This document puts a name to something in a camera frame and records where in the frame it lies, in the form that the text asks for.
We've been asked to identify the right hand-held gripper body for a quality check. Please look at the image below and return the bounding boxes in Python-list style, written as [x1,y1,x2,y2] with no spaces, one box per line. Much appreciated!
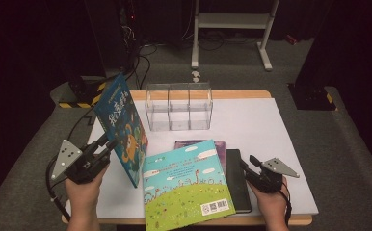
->
[245,157,301,194]

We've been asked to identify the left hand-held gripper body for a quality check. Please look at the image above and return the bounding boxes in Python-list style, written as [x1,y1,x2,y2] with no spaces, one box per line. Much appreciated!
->
[50,139,111,186]

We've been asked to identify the black notebook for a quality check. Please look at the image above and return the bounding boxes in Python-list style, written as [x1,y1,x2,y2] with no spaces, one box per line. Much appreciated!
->
[226,148,252,215]

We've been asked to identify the dark blue picture book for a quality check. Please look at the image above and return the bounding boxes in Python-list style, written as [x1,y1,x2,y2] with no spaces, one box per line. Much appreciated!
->
[93,72,149,189]

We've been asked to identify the purple paperback book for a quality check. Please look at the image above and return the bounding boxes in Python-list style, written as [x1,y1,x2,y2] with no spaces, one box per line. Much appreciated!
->
[173,139,227,177]

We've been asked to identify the light blue green picture book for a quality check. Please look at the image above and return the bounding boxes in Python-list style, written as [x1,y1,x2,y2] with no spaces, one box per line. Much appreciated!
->
[141,139,236,231]

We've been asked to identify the clear acrylic book rack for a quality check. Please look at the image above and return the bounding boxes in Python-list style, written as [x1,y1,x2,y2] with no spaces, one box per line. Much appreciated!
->
[145,82,214,132]

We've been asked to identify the person's right hand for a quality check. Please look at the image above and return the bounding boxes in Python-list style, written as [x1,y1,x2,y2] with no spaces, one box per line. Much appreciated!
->
[248,176,290,225]

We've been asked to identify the person's left hand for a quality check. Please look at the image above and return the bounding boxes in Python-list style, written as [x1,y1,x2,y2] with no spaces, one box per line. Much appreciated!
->
[64,163,110,222]

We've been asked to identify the white table mat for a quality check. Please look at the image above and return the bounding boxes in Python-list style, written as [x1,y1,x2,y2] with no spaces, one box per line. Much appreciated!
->
[63,97,319,219]

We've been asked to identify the black yellow striped stand base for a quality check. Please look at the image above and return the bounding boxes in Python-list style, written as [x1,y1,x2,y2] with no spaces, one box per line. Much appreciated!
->
[58,75,107,110]
[288,82,338,112]

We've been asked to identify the dark equipment tower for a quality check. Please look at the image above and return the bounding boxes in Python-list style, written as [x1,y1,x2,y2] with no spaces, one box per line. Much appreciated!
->
[116,0,144,70]

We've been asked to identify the white metal stand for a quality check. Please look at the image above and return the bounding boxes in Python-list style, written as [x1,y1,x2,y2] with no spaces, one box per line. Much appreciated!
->
[191,0,279,72]

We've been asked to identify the black floor cable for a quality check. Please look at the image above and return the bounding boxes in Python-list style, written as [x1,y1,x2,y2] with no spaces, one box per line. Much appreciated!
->
[66,102,102,152]

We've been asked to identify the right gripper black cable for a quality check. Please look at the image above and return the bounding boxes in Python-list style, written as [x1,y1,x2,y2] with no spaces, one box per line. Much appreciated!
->
[279,182,293,226]

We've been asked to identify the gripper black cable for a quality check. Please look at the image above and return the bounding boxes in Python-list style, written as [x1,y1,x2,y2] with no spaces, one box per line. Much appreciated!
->
[279,182,293,226]
[44,153,73,223]

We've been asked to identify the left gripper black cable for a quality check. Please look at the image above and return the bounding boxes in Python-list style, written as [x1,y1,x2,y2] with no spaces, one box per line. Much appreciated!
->
[44,153,73,223]

